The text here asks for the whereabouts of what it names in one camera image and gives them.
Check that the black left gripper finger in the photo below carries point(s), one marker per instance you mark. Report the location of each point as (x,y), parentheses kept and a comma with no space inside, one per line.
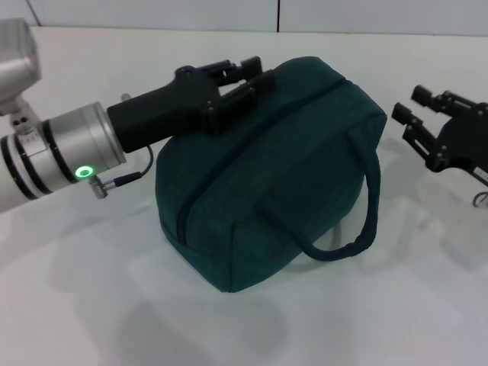
(240,99)
(236,70)

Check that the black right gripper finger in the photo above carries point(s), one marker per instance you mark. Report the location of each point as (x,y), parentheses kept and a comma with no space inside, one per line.
(415,129)
(438,101)

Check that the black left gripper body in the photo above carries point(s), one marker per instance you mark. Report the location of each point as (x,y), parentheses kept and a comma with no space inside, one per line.
(160,110)

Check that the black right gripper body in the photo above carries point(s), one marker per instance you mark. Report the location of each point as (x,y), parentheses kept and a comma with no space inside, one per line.
(465,141)

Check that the dark teal fabric lunch bag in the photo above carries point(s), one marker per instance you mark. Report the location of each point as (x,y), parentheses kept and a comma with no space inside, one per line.
(267,171)

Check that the silver left wrist stud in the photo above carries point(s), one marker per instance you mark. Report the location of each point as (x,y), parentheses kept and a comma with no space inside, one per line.
(125,97)

